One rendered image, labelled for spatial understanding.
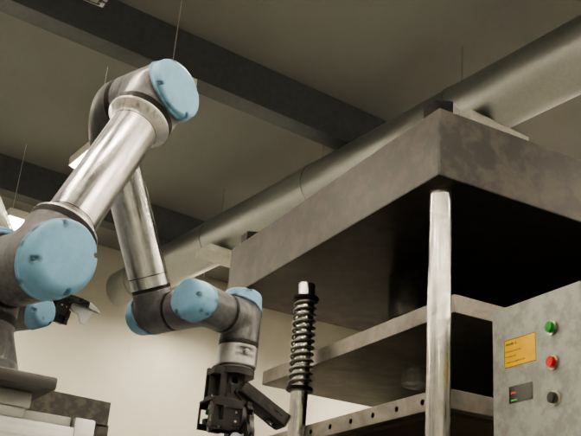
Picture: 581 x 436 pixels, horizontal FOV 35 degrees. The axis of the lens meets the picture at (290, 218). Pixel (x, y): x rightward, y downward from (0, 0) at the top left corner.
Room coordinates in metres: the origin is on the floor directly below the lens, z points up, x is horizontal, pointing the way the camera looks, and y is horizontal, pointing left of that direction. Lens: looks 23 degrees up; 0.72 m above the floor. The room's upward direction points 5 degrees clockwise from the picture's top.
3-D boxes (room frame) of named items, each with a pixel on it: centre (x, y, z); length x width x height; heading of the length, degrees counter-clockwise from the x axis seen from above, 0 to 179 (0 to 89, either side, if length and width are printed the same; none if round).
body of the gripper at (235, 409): (1.71, 0.08, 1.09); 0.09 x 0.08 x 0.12; 117
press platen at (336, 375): (2.93, -0.51, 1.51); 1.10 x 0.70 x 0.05; 27
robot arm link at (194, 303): (1.65, 0.16, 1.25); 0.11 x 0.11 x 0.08; 50
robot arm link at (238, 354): (1.71, 0.08, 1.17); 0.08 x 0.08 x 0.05
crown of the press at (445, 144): (2.90, -0.45, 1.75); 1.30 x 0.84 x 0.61; 27
